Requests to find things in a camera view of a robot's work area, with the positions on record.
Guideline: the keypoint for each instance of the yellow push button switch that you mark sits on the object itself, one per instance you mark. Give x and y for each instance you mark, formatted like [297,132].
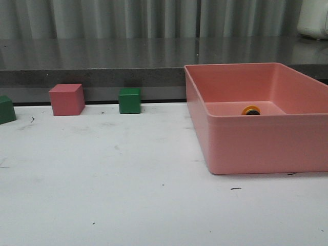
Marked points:
[251,110]

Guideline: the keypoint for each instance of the pink plastic bin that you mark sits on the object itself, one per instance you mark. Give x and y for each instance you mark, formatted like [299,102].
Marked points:
[289,135]

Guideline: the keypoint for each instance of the grey pleated curtain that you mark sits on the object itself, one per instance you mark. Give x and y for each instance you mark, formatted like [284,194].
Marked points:
[147,19]

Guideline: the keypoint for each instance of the green cube block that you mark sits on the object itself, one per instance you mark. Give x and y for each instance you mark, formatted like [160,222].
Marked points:
[129,101]
[7,112]

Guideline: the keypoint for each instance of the pink cube block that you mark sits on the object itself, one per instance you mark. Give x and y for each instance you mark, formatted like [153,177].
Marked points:
[67,99]

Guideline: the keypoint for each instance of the white appliance in background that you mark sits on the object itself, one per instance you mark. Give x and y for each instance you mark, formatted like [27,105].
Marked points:
[312,20]

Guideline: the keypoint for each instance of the green cube block centre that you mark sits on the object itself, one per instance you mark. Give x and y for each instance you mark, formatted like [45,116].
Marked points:
[129,101]

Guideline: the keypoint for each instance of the green cube block left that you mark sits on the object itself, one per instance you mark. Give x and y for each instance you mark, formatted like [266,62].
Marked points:
[7,112]

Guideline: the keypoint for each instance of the dark grey counter shelf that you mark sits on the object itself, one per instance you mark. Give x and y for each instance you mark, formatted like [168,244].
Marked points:
[31,67]

